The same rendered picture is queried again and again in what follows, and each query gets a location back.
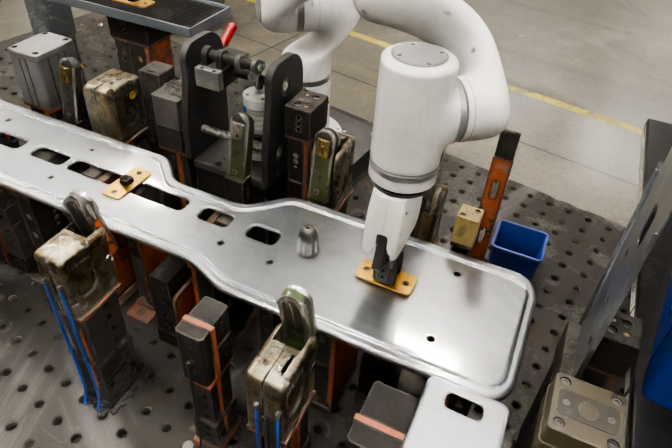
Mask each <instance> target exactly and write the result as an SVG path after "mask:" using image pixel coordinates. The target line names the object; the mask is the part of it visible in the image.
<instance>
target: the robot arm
mask: <svg viewBox="0 0 672 448"><path fill-rule="evenodd" d="M255 9H256V15H257V17H258V20H259V22H260V23H261V24H262V26H264V27H265V28H266V29H267V30H269V31H272V32H276V33H296V32H309V33H307V34H306V35H304V36H303V37H301V38H299V39H298V40H296V41H294V42H293V43H291V44H290V45H288V46H287V47H286V48H285V49H284V50H283V52H282V55H283V54H284V53H286V52H291V53H295V54H298V55H299V56H300V57H301V59H302V63H303V87H305V88H306V89H307V90H310V91H313V92H317V93H321V94H324V95H328V98H330V85H331V64H332V57H333V53H334V51H335V50H336V49H337V48H338V46H339V45H340V44H341V43H342V42H343V41H344V40H345V39H346V37H347V36H348V35H349V34H350V33H351V31H352V30H353V29H354V27H355V26H356V24H357V22H358V20H359V18H360V16H361V17H362V18H364V19H365V20H367V21H369V22H371V23H375V24H378V25H382V26H386V27H390V28H394V29H397V30H401V31H404V32H407V33H409V34H412V35H414V36H417V37H419V38H421V39H423V40H424V41H426V42H428V43H424V42H402V43H397V44H394V45H391V46H389V47H388V48H386V49H385V50H384V51H383V52H382V54H381V56H380V65H379V74H378V83H377V93H376V102H375V112H374V121H373V130H372V140H371V149H370V158H369V168H368V172H369V176H370V178H371V181H372V183H373V185H374V186H375V187H374V189H373V192H372V195H371V199H370V203H369V207H368V212H367V217H366V222H365V228H364V234H363V240H362V250H363V251H364V252H367V253H369V251H370V250H371V249H372V248H373V246H374V245H375V243H376V250H375V254H374V258H373V262H372V265H371V269H373V276H372V277H373V279H375V280H377V281H380V282H383V283H386V284H388V285H391V286H393V285H394V283H395V278H396V273H397V274H399V273H400V272H401V268H402V262H403V257H404V252H402V251H403V250H404V248H405V244H406V242H407V240H408V238H409V236H410V234H411V232H412V230H413V229H414V227H415V224H416V222H417V219H418V216H419V212H420V208H421V203H422V197H423V195H424V194H426V193H427V192H428V191H429V190H430V188H431V187H432V186H433V185H434V184H435V182H436V179H437V174H438V170H439V168H440V165H439V164H440V159H441V155H442V152H443V150H444V149H445V148H446V147H447V146H448V145H450V144H452V143H457V142H467V141H476V140H484V139H489V138H492V137H495V136H497V135H499V134H500V133H501V132H502V131H503V130H504V129H505V128H506V126H507V124H508V122H509V117H510V99H509V92H508V87H507V83H506V78H505V75H504V71H503V67H502V63H501V60H500V56H499V53H498V50H497V47H496V44H495V41H494V39H493V37H492V35H491V33H490V31H489V29H488V28H487V26H486V24H485V23H484V22H483V20H482V19H481V18H480V16H479V15H478V14H477V13H476V12H475V11H474V10H473V9H472V8H471V7H470V6H469V5H468V4H467V3H465V2H464V1H463V0H255Z"/></svg>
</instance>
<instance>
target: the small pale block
mask: <svg viewBox="0 0 672 448"><path fill-rule="evenodd" d="M483 213H484V210H482V209H479V208H476V207H473V206H470V205H467V204H462V206H461V208H460V210H459V212H458V214H457V217H456V221H455V225H454V229H453V233H452V237H451V241H450V245H452V248H451V250H453V251H456V252H459V253H462V254H464V255H467V256H469V254H470V252H471V251H472V249H473V247H474V244H475V242H476V239H477V234H478V231H479V227H480V224H481V220H482V216H483Z"/></svg>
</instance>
